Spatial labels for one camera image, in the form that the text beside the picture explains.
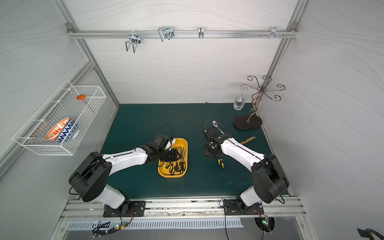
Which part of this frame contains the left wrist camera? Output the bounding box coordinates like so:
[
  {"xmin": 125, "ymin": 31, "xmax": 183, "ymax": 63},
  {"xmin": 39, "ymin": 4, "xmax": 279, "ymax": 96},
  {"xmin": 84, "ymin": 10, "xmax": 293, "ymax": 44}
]
[{"xmin": 154, "ymin": 134, "xmax": 175, "ymax": 150}]

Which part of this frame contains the wooden knife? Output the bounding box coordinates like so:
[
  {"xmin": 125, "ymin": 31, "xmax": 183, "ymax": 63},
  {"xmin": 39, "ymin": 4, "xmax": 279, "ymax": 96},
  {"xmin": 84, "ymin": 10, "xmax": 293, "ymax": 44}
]
[{"xmin": 241, "ymin": 136, "xmax": 256, "ymax": 145}]

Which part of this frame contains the aluminium top rail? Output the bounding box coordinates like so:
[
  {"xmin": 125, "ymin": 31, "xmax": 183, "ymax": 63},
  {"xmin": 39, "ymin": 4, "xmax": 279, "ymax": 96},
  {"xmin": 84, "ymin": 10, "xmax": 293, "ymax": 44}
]
[{"xmin": 67, "ymin": 29, "xmax": 299, "ymax": 40}]

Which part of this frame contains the copper hook stand black base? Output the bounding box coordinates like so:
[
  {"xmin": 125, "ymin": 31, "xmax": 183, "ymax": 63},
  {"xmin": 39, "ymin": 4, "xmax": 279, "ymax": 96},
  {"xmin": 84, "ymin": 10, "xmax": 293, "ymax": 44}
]
[{"xmin": 233, "ymin": 76, "xmax": 282, "ymax": 130}]

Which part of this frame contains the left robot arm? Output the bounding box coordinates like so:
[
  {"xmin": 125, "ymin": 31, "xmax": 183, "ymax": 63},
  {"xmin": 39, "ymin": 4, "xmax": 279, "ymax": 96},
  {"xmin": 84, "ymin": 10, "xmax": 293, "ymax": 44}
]
[{"xmin": 69, "ymin": 144, "xmax": 183, "ymax": 209}]

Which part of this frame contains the metal spoon white handle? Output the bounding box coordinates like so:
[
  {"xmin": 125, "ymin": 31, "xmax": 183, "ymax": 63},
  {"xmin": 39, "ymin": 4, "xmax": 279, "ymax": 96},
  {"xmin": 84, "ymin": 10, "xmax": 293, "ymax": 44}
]
[{"xmin": 212, "ymin": 121, "xmax": 224, "ymax": 134}]

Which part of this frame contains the metal loop hook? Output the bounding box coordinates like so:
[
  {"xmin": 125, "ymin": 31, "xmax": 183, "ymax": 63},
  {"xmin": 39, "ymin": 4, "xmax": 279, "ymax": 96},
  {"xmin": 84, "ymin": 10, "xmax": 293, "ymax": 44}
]
[{"xmin": 158, "ymin": 27, "xmax": 175, "ymax": 42}]

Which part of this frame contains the white wire basket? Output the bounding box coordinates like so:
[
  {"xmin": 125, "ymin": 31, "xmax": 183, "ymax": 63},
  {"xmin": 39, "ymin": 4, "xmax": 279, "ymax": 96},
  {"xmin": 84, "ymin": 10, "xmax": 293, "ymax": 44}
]
[{"xmin": 12, "ymin": 80, "xmax": 107, "ymax": 156}]

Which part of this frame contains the orange patterned bowl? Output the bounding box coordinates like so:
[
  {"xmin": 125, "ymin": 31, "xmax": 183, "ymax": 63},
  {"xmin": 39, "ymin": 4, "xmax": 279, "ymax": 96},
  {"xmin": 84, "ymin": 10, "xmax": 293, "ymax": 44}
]
[{"xmin": 45, "ymin": 118, "xmax": 70, "ymax": 141}]

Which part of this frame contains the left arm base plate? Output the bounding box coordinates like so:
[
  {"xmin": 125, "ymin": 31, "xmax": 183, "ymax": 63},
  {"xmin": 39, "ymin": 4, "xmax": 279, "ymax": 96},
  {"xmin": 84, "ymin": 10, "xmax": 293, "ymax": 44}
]
[{"xmin": 103, "ymin": 201, "xmax": 147, "ymax": 218}]

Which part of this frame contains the blue patterned bowl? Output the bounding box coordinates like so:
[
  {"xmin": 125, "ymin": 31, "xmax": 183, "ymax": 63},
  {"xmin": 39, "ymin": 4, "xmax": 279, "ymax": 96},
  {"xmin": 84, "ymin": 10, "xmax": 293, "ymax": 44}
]
[{"xmin": 54, "ymin": 119, "xmax": 78, "ymax": 143}]

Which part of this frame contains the white vent strip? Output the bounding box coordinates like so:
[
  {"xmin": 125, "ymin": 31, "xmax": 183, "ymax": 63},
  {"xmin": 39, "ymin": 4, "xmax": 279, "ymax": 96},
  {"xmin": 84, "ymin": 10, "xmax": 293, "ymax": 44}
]
[{"xmin": 67, "ymin": 218, "xmax": 244, "ymax": 231}]

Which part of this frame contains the metal clamp hook right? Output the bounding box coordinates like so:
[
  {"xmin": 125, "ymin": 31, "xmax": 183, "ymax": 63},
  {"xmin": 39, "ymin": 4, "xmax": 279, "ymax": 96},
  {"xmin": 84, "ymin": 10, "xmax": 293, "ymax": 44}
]
[{"xmin": 260, "ymin": 27, "xmax": 287, "ymax": 39}]

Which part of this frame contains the aluminium front rail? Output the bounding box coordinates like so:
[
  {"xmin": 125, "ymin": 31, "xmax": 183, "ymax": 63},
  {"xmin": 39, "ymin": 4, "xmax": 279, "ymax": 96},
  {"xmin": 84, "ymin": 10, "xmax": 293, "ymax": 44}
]
[{"xmin": 60, "ymin": 196, "xmax": 307, "ymax": 221}]

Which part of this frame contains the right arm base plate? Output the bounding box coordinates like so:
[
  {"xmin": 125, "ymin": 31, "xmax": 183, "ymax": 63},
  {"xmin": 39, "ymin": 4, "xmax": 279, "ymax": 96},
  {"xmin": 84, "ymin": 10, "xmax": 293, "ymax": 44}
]
[{"xmin": 219, "ymin": 199, "xmax": 264, "ymax": 216}]

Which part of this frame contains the small metal hook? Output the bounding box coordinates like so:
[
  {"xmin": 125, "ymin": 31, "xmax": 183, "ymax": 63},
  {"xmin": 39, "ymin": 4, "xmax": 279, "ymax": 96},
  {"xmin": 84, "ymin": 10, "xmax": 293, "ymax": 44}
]
[{"xmin": 198, "ymin": 27, "xmax": 204, "ymax": 39}]

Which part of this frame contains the green table mat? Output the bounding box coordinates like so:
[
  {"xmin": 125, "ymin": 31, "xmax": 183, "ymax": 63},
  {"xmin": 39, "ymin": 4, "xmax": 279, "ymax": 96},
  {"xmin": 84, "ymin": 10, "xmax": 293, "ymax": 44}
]
[{"xmin": 102, "ymin": 103, "xmax": 271, "ymax": 199}]

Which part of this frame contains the orange spoon in basket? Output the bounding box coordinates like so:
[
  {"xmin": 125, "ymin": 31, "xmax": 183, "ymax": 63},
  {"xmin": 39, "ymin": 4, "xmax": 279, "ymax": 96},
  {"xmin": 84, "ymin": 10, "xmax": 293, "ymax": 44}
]
[{"xmin": 77, "ymin": 95, "xmax": 96, "ymax": 114}]

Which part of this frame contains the clear glass jar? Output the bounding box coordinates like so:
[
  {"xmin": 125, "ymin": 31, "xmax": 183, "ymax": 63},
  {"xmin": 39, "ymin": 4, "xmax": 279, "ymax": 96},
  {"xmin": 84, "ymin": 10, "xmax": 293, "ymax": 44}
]
[{"xmin": 234, "ymin": 96, "xmax": 246, "ymax": 111}]

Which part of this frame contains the metal double hook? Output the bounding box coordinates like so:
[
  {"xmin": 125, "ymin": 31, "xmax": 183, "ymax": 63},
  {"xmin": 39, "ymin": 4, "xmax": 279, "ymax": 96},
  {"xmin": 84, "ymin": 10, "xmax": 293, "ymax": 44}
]
[{"xmin": 125, "ymin": 31, "xmax": 141, "ymax": 53}]

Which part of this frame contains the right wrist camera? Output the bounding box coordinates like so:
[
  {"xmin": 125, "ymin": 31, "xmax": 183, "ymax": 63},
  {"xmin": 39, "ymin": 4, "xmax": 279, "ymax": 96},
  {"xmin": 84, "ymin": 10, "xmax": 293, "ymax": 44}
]
[{"xmin": 203, "ymin": 127, "xmax": 222, "ymax": 145}]

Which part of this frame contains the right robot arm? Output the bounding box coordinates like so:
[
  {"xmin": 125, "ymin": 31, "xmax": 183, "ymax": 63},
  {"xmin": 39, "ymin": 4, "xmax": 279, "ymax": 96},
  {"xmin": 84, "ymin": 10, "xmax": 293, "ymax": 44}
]
[{"xmin": 203, "ymin": 130, "xmax": 290, "ymax": 208}]

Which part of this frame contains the black cable bundle left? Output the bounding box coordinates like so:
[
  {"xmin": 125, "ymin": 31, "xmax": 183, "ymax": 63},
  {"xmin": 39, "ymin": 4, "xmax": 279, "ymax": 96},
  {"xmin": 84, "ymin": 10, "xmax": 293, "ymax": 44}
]
[{"xmin": 90, "ymin": 206, "xmax": 135, "ymax": 238}]

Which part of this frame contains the aluminium rail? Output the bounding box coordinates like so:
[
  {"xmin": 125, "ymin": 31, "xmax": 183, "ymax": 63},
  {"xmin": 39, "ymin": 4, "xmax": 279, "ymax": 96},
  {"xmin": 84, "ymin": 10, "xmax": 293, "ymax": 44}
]
[
  {"xmin": 60, "ymin": 196, "xmax": 307, "ymax": 221},
  {"xmin": 67, "ymin": 29, "xmax": 299, "ymax": 40}
]

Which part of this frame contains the yellow plastic storage tray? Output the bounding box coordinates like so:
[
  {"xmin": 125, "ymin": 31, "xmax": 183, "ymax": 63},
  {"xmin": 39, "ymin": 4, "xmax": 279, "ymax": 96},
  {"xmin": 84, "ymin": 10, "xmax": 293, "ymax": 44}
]
[{"xmin": 158, "ymin": 138, "xmax": 188, "ymax": 179}]

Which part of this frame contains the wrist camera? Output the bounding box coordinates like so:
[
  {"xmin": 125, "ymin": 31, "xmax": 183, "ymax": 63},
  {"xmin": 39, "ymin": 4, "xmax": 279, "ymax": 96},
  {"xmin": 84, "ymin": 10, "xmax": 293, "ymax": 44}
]
[
  {"xmin": 203, "ymin": 127, "xmax": 222, "ymax": 145},
  {"xmin": 154, "ymin": 134, "xmax": 175, "ymax": 150}
]

